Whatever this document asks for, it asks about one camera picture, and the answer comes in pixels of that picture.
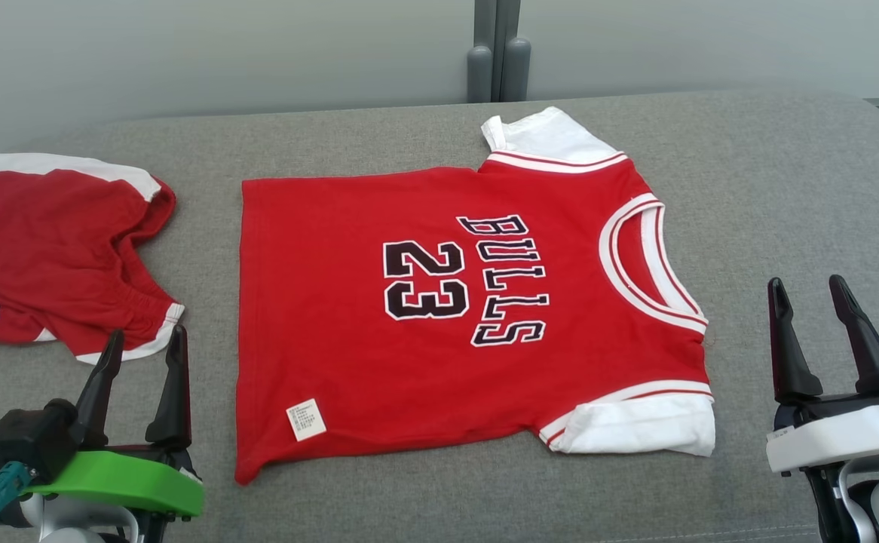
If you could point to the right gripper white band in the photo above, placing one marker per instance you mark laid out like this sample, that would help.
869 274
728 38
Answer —
839 437

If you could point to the grey door frame post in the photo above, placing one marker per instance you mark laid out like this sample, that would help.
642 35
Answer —
498 45

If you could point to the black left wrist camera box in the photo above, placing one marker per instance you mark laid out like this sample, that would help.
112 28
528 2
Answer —
25 441

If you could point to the red shorts white stripes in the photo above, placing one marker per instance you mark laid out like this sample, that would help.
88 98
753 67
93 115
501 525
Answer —
47 249

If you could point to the red Bulls 23 jersey shirt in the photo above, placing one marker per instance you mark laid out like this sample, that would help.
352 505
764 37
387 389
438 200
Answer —
424 302

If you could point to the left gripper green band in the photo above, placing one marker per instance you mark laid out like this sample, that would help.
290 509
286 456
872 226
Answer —
119 479

